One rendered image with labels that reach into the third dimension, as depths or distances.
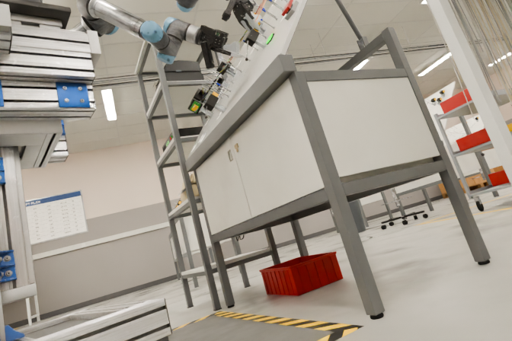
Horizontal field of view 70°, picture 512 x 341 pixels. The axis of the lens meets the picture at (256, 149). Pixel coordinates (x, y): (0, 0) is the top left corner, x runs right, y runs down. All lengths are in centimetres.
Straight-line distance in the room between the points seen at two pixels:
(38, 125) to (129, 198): 763
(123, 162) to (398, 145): 811
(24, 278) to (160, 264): 748
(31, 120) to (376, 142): 114
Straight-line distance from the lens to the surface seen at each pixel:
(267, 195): 150
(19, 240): 135
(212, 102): 175
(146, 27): 154
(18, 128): 133
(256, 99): 139
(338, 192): 116
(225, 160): 180
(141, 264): 874
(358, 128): 132
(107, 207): 891
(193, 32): 164
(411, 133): 150
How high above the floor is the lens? 30
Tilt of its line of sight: 14 degrees up
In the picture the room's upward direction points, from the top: 16 degrees counter-clockwise
